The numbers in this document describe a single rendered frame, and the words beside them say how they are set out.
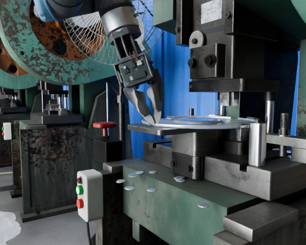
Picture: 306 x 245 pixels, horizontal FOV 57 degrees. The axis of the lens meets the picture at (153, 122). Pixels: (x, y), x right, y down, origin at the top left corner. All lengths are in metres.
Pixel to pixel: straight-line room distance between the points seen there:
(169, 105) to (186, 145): 2.12
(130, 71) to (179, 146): 0.24
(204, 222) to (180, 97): 2.10
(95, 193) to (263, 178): 0.46
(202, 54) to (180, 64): 1.91
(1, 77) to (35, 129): 1.58
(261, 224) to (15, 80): 3.34
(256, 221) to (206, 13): 0.52
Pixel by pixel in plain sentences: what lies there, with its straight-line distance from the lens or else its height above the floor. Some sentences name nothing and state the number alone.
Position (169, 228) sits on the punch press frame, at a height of 0.54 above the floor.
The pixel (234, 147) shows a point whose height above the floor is 0.72.
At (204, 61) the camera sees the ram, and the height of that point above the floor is 0.93.
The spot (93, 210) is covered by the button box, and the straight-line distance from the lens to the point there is 0.85.
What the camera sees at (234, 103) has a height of 0.83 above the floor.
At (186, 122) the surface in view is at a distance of 0.68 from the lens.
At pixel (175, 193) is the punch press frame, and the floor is 0.63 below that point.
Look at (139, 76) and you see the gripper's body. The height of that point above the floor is 0.89.
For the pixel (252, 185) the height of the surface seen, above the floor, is 0.67.
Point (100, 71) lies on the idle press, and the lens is 2.02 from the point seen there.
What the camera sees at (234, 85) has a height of 0.87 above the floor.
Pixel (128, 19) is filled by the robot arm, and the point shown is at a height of 1.01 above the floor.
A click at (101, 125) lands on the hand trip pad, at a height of 0.76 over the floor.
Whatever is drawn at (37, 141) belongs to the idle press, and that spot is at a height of 0.53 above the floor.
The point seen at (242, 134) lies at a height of 0.75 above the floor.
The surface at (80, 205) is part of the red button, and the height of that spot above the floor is 0.54.
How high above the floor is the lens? 0.85
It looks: 5 degrees down
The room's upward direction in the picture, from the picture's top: straight up
